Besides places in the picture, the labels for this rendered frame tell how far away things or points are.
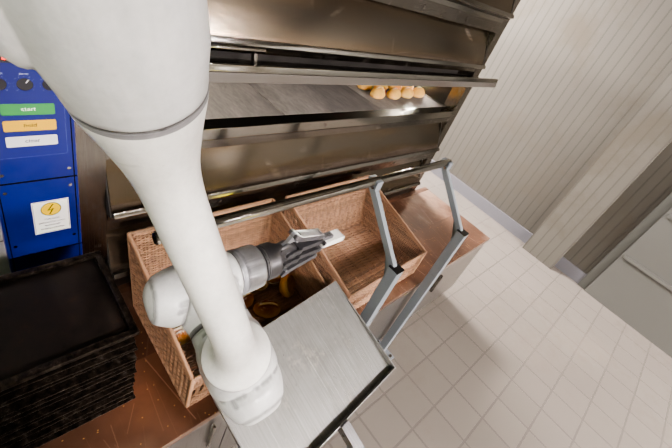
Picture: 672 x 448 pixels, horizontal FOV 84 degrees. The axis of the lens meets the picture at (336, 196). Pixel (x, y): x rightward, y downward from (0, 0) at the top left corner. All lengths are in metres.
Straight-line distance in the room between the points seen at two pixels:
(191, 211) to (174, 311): 0.29
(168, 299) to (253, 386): 0.19
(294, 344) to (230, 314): 0.79
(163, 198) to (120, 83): 0.16
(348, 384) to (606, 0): 3.42
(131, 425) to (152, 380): 0.12
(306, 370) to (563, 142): 3.16
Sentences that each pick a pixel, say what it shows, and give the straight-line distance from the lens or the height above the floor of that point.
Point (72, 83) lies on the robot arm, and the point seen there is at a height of 1.65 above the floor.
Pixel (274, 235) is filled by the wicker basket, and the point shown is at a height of 0.71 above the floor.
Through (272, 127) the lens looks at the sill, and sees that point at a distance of 1.35.
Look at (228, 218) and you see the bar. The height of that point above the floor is 1.17.
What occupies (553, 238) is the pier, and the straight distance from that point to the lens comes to 3.93.
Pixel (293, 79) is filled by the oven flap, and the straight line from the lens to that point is 1.10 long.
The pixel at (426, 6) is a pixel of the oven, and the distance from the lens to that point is 1.66.
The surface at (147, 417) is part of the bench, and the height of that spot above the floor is 0.58.
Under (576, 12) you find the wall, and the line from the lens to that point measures 3.94.
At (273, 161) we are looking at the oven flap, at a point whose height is 1.02.
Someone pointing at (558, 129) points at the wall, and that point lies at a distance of 3.89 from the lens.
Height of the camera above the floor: 1.77
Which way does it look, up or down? 33 degrees down
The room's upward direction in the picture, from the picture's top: 23 degrees clockwise
